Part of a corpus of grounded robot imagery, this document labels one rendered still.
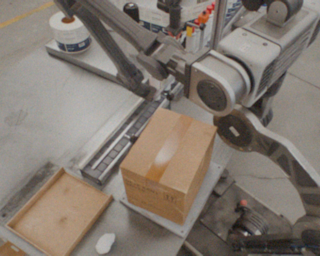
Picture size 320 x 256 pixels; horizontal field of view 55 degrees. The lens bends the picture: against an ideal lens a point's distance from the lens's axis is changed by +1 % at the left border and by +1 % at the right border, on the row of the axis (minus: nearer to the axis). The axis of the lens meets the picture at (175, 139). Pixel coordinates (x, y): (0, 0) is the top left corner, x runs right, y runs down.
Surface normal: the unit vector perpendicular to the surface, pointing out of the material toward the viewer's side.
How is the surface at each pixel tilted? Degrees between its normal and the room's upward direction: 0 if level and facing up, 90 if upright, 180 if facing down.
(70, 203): 0
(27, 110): 0
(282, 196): 0
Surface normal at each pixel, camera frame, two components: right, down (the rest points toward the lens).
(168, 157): 0.02, -0.61
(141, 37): 0.07, -0.20
